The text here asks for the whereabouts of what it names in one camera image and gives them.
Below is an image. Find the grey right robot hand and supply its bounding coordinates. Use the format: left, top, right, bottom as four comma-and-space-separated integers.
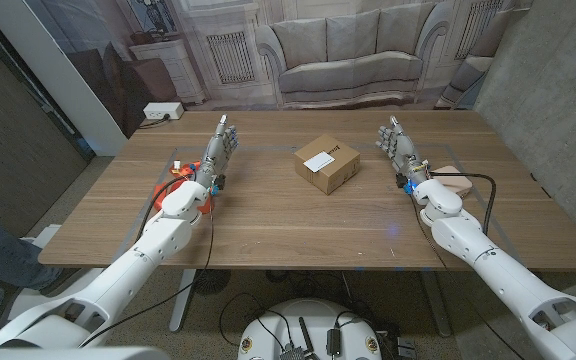
374, 115, 430, 189

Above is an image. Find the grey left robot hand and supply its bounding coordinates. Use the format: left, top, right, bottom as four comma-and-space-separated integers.
193, 113, 240, 194

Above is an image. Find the red ribbon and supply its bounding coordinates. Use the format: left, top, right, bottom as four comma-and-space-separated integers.
153, 159, 214, 215

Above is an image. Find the brown cardboard box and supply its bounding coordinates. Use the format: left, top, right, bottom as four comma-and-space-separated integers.
294, 132, 362, 196

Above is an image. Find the light wooden block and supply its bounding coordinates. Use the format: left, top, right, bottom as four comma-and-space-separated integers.
430, 165, 474, 199

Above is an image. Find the white power strip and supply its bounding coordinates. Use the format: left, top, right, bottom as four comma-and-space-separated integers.
142, 101, 185, 121

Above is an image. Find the printed living room backdrop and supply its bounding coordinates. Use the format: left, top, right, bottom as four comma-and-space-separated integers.
25, 0, 534, 139

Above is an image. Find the black round floor disc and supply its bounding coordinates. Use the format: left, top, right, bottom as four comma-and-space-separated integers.
193, 269, 232, 296

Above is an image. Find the grey table leg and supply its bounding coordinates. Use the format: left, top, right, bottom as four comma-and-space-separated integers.
169, 269, 197, 334
420, 269, 453, 339

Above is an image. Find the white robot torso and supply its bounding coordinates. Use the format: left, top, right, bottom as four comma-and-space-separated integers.
237, 298, 383, 360

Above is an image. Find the black power strip cable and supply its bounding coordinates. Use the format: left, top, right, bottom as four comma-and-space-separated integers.
137, 115, 172, 130

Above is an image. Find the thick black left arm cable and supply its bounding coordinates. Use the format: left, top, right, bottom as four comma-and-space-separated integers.
135, 174, 192, 244

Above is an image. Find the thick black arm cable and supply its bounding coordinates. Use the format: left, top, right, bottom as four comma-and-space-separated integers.
135, 174, 192, 244
428, 171, 498, 236

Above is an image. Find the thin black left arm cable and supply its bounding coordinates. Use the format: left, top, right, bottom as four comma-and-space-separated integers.
80, 199, 215, 349

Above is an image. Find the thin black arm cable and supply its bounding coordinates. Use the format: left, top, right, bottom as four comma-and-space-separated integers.
80, 199, 215, 349
410, 194, 527, 360

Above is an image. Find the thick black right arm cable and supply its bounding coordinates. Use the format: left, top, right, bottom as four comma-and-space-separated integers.
428, 171, 498, 236

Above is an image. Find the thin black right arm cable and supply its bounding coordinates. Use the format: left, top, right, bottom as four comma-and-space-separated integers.
410, 194, 527, 360

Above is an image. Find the black floor cable loop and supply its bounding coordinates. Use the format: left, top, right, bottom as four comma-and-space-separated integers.
217, 292, 294, 349

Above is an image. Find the white floor base plate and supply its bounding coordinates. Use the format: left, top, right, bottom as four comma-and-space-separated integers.
5, 223, 107, 321

